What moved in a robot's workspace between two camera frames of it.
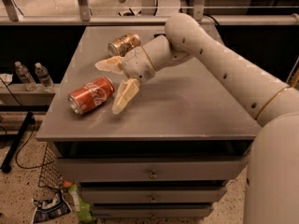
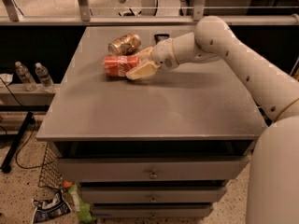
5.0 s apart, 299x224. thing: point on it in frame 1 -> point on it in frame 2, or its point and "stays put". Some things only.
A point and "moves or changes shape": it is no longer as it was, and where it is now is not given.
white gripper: (135, 64) -> (163, 54)
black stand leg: (7, 163) stays put
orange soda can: (118, 47) stays put
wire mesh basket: (51, 175) stays put
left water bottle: (25, 77) stays put
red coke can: (87, 97) moves or changes shape
